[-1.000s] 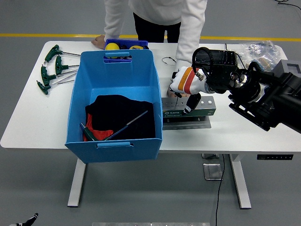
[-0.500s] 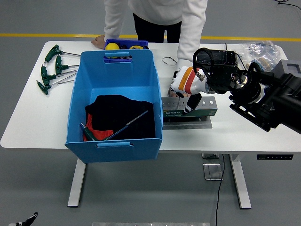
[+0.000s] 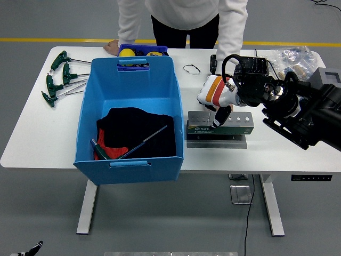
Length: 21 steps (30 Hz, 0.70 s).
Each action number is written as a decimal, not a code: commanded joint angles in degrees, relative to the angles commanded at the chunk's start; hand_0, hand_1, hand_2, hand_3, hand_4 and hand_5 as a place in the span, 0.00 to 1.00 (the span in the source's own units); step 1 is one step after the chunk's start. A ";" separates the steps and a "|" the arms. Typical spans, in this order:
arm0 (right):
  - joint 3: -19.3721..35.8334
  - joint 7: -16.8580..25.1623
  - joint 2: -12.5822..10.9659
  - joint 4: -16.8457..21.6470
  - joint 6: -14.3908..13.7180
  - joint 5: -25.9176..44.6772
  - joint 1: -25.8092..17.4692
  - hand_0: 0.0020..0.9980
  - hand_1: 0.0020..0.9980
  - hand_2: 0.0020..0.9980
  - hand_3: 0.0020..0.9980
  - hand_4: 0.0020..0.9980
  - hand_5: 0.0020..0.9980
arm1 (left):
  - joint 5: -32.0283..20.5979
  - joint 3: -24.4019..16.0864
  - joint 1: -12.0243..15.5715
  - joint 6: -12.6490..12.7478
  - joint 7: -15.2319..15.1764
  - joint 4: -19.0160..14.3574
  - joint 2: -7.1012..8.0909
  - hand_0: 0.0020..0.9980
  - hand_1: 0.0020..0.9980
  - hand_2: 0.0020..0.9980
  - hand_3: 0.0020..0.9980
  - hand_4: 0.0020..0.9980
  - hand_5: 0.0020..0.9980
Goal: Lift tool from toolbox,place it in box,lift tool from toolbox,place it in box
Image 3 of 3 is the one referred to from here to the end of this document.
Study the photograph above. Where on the person's right hand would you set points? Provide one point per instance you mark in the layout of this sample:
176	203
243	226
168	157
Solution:
112	48

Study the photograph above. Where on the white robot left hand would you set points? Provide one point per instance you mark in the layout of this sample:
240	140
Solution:
30	250

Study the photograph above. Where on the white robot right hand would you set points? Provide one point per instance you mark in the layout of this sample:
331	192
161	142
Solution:
215	92

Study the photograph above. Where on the green grey wrench holder rack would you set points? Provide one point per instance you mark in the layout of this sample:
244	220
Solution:
234	130

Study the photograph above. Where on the person's left forearm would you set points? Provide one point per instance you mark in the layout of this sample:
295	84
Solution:
229	45

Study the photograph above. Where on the person's right forearm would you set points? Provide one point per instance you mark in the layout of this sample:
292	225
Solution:
126	29

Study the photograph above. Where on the large blue plastic storage box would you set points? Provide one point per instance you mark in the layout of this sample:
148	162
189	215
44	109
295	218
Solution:
133	82

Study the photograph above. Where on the yellow ball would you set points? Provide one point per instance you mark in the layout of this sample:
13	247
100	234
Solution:
127	52

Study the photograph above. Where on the small black object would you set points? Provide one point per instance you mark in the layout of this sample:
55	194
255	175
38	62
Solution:
140	52

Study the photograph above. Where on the yellow tape measure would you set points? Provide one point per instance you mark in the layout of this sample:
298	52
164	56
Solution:
154	53

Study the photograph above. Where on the small dark blue bin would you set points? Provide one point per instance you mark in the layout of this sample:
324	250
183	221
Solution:
160	48

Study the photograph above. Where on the black rectangular tray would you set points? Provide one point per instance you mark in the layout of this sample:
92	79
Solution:
255	65

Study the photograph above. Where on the small metal floor plate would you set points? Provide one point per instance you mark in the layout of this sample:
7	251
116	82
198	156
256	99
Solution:
238	176

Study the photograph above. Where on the white table leg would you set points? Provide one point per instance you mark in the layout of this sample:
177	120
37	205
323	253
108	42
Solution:
271	208
86	208

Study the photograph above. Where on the taped resistor strip bundle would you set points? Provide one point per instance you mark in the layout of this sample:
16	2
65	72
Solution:
295	70

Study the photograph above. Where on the person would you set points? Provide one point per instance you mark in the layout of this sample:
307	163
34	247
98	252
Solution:
181	13

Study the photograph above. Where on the black cloth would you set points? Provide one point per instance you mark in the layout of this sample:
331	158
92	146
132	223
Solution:
136	122

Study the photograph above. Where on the clear plastic bag of parts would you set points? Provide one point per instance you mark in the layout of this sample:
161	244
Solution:
293	56

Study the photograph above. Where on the square metal floor plate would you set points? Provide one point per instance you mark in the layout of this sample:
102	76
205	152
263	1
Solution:
241	194

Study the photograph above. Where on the orange cloth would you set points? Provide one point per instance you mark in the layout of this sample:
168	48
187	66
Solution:
114	152

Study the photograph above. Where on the grey foam block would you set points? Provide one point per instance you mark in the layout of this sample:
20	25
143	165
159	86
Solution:
331	76

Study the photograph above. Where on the black table control panel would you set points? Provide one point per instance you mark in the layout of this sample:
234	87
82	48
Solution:
311	177

